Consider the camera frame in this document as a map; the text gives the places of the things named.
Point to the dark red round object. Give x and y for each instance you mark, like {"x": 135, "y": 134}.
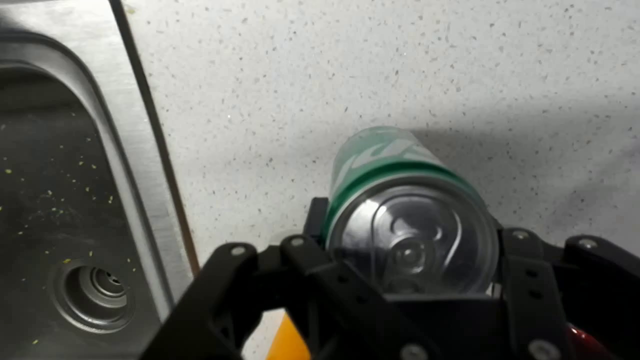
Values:
{"x": 590, "y": 347}

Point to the stainless steel sink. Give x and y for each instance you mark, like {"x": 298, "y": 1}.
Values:
{"x": 65, "y": 190}

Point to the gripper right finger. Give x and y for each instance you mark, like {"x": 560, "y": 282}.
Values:
{"x": 530, "y": 280}

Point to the orange plastic object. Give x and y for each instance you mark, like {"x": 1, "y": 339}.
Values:
{"x": 287, "y": 342}

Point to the green drink can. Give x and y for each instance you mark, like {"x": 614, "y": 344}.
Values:
{"x": 400, "y": 220}

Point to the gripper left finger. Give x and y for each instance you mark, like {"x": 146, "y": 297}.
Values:
{"x": 320, "y": 290}

